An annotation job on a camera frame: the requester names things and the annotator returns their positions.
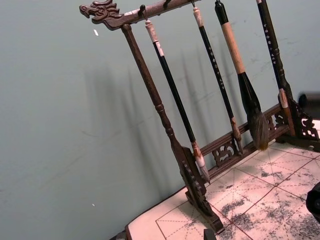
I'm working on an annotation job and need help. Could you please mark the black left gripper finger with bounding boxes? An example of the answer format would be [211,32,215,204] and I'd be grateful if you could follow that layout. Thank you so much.
[203,228,216,240]

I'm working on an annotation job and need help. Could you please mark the ink-stained grid practice mat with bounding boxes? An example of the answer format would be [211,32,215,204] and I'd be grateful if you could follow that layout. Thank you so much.
[124,141,320,240]

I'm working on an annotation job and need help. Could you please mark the black round object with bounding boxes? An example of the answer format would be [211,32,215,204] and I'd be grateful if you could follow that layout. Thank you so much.
[305,181,320,214]

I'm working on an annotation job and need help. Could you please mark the black brush with white cap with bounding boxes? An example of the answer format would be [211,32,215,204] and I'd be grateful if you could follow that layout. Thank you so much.
[144,20,211,185]

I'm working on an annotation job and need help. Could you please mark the dark blurred bar with knob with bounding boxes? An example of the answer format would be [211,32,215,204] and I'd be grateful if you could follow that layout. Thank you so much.
[298,91,320,107]

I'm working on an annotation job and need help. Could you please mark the dark carved wooden brush rack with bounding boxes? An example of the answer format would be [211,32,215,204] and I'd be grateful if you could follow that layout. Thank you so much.
[79,0,320,235]

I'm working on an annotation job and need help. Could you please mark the thin black brush, white characters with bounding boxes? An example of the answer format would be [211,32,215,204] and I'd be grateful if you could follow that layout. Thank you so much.
[192,6,245,156]

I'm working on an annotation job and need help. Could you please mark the black brush with pale ferrule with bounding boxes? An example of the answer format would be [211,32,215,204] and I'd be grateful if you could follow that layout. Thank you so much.
[255,0,289,109]

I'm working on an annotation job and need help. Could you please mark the large brush with tan handle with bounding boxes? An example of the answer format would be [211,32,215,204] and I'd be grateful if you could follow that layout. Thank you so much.
[214,0,270,152]

